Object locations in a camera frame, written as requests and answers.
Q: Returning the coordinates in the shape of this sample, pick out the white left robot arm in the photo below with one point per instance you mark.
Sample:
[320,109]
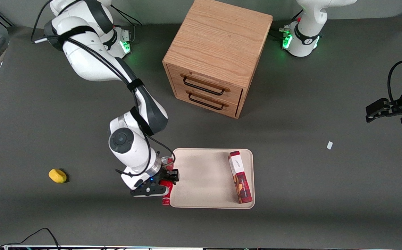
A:
[303,38]

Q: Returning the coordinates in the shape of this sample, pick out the yellow sponge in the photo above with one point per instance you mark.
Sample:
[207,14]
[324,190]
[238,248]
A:
[57,175]

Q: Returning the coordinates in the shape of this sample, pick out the red white cookie box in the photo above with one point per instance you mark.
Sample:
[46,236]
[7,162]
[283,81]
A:
[240,177]

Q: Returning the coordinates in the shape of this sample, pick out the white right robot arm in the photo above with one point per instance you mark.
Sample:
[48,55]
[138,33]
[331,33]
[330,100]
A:
[128,142]

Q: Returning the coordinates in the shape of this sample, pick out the beige plastic tray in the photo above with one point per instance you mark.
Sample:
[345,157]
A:
[204,178]

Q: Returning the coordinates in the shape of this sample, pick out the red coke bottle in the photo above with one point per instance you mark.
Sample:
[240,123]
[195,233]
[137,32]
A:
[166,198]

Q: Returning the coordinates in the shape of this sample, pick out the small white paper piece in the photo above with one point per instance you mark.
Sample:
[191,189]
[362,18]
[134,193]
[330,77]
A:
[329,145]

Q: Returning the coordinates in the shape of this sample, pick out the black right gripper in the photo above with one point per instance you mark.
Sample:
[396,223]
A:
[168,173]

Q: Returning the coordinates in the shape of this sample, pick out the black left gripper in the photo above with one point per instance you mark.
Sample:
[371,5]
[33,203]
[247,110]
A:
[396,106]

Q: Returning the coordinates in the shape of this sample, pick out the wooden drawer cabinet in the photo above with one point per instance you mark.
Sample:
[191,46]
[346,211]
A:
[218,38]

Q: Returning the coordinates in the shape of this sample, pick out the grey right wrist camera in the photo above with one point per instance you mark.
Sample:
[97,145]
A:
[147,190]

